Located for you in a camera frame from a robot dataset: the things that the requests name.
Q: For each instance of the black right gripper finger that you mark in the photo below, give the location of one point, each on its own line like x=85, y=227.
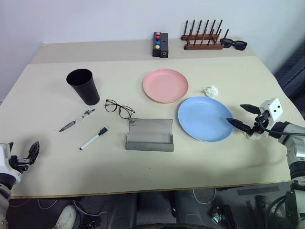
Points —
x=238, y=124
x=251, y=108

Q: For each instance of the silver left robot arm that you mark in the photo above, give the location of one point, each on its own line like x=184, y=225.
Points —
x=4, y=202

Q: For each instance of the pink button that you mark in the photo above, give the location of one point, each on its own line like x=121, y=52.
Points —
x=157, y=37

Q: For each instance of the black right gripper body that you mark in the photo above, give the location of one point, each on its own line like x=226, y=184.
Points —
x=259, y=124

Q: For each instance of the crumpled white paper ball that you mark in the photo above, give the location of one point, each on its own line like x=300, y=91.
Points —
x=211, y=91

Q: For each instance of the black sunglasses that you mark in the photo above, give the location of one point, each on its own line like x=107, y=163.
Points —
x=239, y=44

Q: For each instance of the blue round plate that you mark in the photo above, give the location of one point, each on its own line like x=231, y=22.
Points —
x=202, y=119

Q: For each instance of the grey open glasses case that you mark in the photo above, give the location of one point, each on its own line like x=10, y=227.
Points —
x=149, y=133

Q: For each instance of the black plastic cup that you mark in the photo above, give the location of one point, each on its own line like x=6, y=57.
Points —
x=84, y=88

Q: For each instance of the black button box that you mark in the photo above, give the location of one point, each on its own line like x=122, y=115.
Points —
x=164, y=46

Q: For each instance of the tortoiseshell frame eyeglasses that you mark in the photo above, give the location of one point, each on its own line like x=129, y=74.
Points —
x=120, y=108

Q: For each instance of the white shoe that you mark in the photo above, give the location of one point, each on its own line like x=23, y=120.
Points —
x=66, y=218

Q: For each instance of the black and white ballpoint pen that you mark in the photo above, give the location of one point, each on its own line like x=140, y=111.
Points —
x=71, y=123

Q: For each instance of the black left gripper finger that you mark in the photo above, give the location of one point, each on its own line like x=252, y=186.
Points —
x=28, y=152
x=35, y=151

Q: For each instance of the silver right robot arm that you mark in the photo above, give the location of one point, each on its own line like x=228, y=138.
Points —
x=294, y=152

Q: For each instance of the white marker with black cap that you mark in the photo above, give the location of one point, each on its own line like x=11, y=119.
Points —
x=91, y=139

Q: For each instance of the metal caster wheel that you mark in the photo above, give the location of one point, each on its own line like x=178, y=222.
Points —
x=218, y=215

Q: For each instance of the pink round plate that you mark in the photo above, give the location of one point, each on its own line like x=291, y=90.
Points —
x=165, y=85

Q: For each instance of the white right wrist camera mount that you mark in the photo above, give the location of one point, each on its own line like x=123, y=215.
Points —
x=274, y=107

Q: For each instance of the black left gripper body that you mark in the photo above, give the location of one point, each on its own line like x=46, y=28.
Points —
x=20, y=163

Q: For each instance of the dark padded chair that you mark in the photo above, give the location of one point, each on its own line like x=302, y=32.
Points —
x=291, y=71

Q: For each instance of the wooden peg rack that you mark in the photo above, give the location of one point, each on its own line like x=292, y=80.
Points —
x=202, y=45

